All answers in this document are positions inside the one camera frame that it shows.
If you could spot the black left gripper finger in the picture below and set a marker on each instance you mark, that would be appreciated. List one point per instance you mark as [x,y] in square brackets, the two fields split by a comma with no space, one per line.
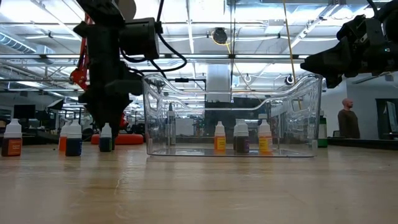
[107,113]

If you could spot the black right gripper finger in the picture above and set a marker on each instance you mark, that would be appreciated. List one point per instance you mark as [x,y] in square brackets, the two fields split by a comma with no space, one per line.
[340,62]
[314,63]

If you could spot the small dark bottle green label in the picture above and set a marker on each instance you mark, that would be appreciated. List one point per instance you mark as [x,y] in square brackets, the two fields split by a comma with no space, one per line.
[105,144]

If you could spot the small blue dropper bottle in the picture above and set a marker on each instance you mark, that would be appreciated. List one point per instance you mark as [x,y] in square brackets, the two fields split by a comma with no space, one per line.
[74,146]

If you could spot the small orange dropper bottle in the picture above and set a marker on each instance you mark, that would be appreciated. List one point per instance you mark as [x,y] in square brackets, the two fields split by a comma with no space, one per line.
[62,143]

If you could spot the large green-capped colouring bottle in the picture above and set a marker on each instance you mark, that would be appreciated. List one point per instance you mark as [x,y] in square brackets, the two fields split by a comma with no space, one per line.
[322,143]

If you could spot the small yellow dropper bottle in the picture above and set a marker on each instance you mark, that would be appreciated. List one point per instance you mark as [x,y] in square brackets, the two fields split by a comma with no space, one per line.
[265,144]

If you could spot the small brown bottle orange label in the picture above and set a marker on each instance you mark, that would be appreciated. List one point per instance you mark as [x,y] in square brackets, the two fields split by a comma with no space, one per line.
[12,146]

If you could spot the small dark bottle purple label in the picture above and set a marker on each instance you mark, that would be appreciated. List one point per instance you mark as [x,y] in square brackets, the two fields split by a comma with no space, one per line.
[242,144]

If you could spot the small orange bottle yellow label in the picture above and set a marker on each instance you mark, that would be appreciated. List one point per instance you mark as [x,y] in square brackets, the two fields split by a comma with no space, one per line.
[219,143]

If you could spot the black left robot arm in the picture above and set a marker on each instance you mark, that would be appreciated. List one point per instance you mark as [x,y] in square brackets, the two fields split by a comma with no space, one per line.
[102,40]

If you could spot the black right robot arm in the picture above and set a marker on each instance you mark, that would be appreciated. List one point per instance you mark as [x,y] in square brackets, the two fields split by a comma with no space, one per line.
[395,18]

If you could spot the red desk lamp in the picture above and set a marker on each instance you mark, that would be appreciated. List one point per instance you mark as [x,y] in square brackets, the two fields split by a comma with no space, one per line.
[130,139]

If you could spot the clear plastic bin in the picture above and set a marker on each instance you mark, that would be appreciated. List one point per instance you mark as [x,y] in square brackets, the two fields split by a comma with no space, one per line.
[280,93]

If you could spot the person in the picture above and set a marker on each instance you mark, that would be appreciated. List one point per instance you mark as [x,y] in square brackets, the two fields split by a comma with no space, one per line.
[348,124]

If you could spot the black computer monitor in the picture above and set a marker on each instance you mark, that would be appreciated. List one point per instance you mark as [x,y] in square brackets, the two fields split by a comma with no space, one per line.
[24,111]

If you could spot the black aluminium rig frame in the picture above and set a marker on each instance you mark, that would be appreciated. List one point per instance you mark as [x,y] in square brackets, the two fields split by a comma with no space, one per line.
[357,142]

